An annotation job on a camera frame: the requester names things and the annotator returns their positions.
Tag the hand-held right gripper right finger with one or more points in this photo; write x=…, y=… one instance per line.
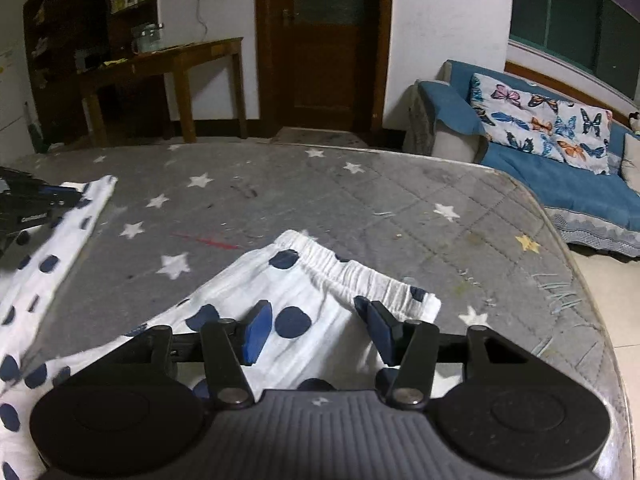
x=378, y=332

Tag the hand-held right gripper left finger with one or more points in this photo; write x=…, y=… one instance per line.
x=257, y=332

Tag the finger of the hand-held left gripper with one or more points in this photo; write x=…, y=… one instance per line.
x=60, y=195

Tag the white navy polka dot pants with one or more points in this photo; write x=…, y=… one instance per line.
x=320, y=285

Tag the grey star print mattress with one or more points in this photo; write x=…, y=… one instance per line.
x=325, y=200

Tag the yellow papers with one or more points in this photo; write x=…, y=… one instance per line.
x=115, y=62

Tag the dark wooden bookshelf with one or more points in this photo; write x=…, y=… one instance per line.
x=70, y=20

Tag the glass jar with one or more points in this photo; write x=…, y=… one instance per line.
x=147, y=39

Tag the wooden table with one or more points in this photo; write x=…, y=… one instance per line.
x=200, y=52

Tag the blue corner sofa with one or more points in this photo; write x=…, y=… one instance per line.
x=565, y=180

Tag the butterfly print pillow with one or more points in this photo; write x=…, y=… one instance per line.
x=505, y=115
x=585, y=132

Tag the brown wooden door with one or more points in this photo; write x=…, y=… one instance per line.
x=325, y=45

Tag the beige cushion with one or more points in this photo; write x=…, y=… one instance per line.
x=632, y=165

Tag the black and white plush toy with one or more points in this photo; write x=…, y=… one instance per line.
x=635, y=121

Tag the green framed window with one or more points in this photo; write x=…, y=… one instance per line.
x=575, y=15

